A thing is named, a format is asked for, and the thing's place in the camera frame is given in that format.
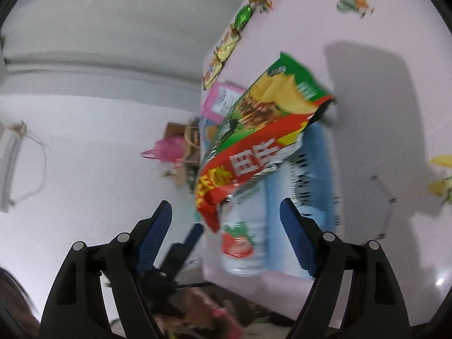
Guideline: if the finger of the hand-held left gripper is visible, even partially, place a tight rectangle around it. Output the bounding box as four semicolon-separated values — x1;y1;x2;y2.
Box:
169;223;205;279

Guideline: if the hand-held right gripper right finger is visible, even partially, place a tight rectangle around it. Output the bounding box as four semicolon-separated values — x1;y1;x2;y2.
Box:
279;197;413;339

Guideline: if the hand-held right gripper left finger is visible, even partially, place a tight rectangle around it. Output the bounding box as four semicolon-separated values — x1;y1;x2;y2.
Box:
38;200;173;339

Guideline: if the white strawberry drink can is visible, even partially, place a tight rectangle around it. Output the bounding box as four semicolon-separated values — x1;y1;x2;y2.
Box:
220;184;268;277

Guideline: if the light blue plastic pack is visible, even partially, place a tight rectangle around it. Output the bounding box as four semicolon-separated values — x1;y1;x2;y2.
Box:
263;123;344;280

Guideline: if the green and red chip bag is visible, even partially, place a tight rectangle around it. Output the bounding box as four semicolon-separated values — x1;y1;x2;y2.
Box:
194;52;336;233

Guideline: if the pink snack packet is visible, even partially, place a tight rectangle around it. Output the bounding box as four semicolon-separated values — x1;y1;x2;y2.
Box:
201;82;249;121

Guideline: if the brown cardboard box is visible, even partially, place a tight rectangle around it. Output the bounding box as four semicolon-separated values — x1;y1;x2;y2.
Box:
162;118;203;188

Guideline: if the plain pink plastic bag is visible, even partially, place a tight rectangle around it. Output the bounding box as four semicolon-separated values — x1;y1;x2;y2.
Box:
140;138;186;165

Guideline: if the pink printed tablecloth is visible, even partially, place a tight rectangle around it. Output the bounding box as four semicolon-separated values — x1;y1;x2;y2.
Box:
201;0;452;326

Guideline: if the yellow biscuit packet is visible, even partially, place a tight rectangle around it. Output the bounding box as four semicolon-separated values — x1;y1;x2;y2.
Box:
215;25;244;62

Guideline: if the grey curtain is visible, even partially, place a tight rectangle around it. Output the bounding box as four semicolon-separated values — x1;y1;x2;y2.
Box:
0;0;264;90

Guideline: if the green foil wrapper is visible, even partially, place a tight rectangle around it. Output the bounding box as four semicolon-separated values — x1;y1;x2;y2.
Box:
234;4;255;31

